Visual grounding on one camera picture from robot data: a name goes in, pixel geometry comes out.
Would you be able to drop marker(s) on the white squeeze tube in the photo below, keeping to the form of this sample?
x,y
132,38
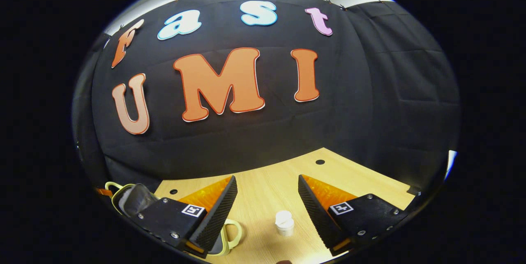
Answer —
x,y
284,225

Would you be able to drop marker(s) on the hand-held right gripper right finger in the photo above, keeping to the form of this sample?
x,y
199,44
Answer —
x,y
316,214

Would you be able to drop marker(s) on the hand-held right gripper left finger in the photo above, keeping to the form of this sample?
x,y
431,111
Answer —
x,y
218,218

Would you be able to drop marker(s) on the pale yellow small suitcase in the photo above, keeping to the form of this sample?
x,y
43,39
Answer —
x,y
135,199

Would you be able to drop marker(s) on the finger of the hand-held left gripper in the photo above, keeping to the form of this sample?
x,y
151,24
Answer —
x,y
104,192

